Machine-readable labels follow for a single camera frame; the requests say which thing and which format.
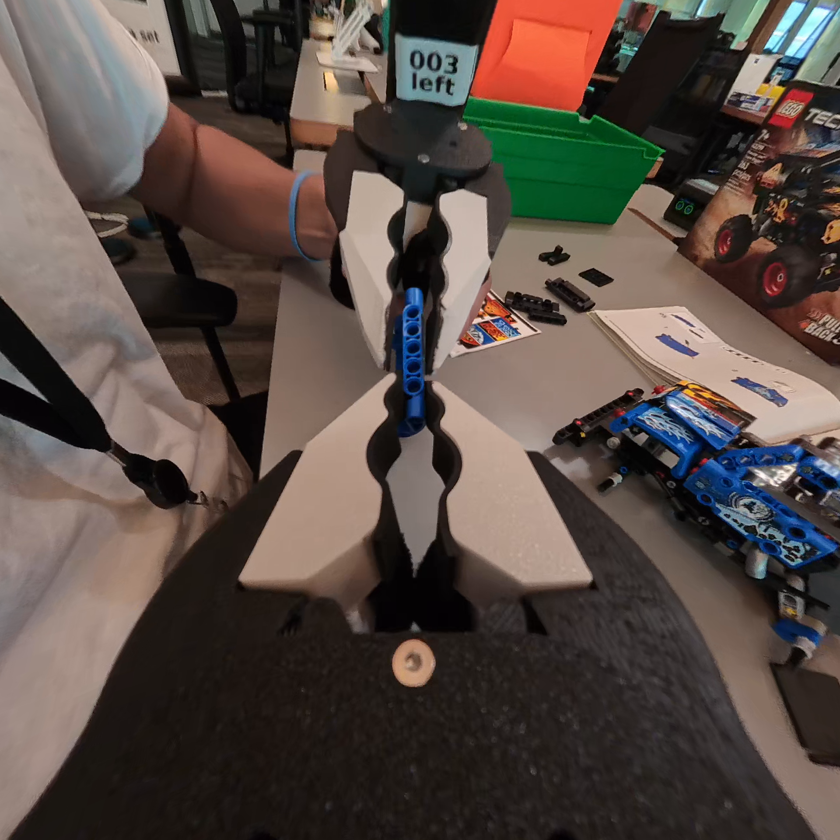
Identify lego sticker sheet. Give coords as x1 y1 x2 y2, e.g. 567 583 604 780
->
449 289 542 358

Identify green plastic bin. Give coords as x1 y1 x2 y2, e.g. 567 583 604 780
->
462 97 665 225

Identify orange panel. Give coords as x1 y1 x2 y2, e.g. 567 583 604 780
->
471 0 624 112

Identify lego set box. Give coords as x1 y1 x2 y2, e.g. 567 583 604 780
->
676 80 840 365

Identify black lego beam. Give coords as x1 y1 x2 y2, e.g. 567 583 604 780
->
504 290 568 326

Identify white board stand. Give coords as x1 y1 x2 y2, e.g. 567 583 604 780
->
318 0 383 73

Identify person's left forearm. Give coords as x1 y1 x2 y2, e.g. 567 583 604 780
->
131 101 339 263

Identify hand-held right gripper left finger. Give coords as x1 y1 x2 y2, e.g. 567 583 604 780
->
239 374 401 634

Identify black office chair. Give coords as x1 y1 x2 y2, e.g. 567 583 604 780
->
118 210 242 403
210 0 299 165

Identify black lanyard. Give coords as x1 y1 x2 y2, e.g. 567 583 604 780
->
0 298 132 467

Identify black mat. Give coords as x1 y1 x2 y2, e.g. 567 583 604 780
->
771 663 840 766

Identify blue lego beam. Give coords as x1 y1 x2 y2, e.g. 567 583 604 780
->
392 287 431 438

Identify black badge reel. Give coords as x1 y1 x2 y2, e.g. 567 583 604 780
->
121 453 201 511

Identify small black timer device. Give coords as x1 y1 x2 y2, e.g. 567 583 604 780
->
663 177 713 231

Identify lego instruction booklet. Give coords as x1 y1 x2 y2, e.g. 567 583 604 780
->
587 305 840 447

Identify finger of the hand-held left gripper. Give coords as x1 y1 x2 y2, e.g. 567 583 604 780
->
338 171 408 375
427 189 494 379

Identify lego truck model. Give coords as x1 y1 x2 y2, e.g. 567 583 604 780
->
553 381 840 664

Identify black lego frame piece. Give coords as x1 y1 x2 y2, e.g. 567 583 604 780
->
545 277 596 313

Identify blue wristband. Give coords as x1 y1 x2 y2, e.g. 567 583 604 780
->
289 169 324 263

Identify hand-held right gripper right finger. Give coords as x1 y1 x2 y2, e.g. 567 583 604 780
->
428 381 595 598

